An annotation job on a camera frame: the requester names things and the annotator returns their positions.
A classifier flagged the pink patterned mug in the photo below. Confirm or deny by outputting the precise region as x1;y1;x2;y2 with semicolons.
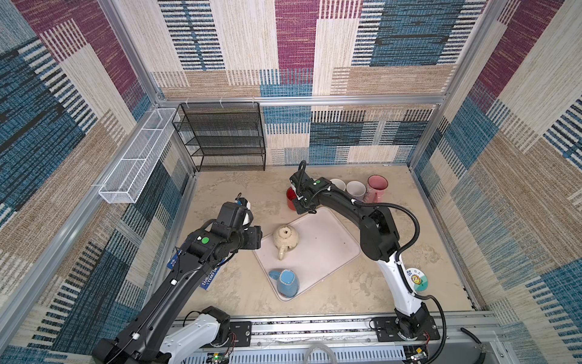
364;174;389;203

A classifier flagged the blue book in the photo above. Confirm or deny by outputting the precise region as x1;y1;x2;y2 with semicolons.
166;247;227;291

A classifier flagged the light green mug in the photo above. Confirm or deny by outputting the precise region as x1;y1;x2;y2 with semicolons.
330;178;346;191

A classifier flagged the red mug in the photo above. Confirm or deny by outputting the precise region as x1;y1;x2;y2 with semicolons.
286;187;297;211

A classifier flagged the blue mug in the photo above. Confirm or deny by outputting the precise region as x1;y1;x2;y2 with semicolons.
268;269;299;298

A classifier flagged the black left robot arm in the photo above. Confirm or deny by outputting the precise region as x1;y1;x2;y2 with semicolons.
92;219;263;363

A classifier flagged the beige speckled mug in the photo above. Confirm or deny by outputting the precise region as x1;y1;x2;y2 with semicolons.
273;225;299;260

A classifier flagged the white wire mesh basket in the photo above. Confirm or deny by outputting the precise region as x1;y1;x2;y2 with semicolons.
99;109;177;204

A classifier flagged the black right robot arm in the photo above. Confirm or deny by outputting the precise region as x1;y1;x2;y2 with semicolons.
289;161;437;341

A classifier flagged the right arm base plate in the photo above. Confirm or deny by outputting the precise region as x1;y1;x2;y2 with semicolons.
370;315;441;342

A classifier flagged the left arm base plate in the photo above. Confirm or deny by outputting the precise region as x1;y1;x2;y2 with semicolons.
202;321;253;350

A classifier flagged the aluminium front rail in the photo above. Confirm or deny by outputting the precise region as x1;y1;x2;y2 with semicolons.
113;312;501;364

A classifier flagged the purple mug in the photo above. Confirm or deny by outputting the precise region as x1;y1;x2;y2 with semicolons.
346;180;367;201

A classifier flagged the white plastic tray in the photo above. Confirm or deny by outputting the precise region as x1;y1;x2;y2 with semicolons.
255;207;361;296

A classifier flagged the black wire mesh shelf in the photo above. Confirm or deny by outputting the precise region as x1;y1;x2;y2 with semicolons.
173;103;266;172

